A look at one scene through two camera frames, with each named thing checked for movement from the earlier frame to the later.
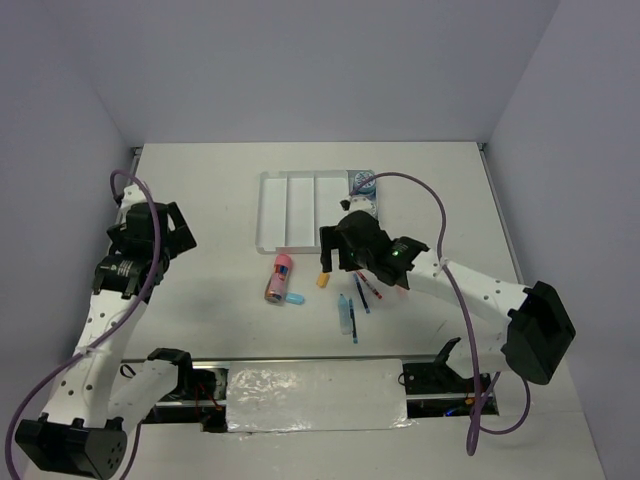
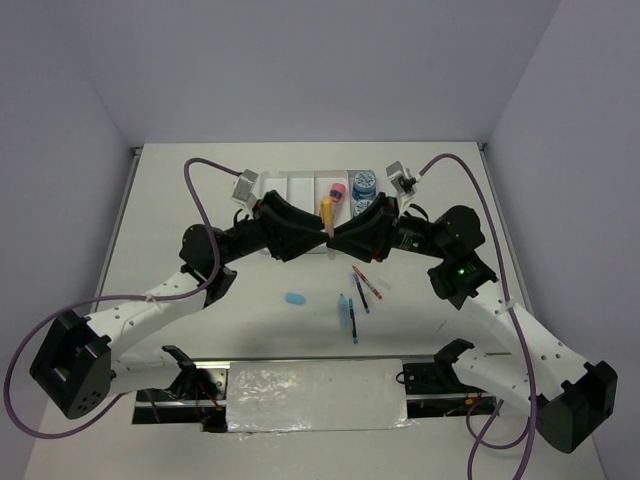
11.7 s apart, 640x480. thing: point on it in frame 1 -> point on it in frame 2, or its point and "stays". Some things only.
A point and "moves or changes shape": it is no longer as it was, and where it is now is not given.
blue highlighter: (344, 315) stays
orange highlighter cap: (323, 279) -> (327, 210)
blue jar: (370, 193) moves or changes shape
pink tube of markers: (276, 288) -> (338, 194)
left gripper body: (180, 239) -> (258, 230)
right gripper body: (333, 238) -> (393, 232)
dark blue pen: (361, 293) stays
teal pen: (353, 322) stays
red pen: (359, 273) stays
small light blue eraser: (295, 298) stays
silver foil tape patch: (316, 395) stays
